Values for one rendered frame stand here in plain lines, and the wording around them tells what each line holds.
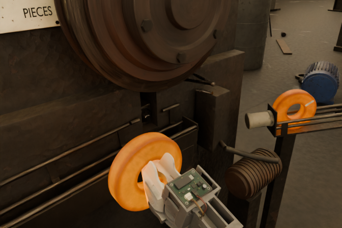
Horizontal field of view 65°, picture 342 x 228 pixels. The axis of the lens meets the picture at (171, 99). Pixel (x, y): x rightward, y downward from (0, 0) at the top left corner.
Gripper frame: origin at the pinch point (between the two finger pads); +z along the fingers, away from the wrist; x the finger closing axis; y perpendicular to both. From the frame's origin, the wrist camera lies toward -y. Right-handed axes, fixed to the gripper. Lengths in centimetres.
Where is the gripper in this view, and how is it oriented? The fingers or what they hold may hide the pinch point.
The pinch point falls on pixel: (147, 164)
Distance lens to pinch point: 52.9
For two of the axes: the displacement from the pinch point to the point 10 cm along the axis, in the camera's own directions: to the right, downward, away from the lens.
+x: -7.8, 3.0, -5.6
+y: 1.5, -7.7, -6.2
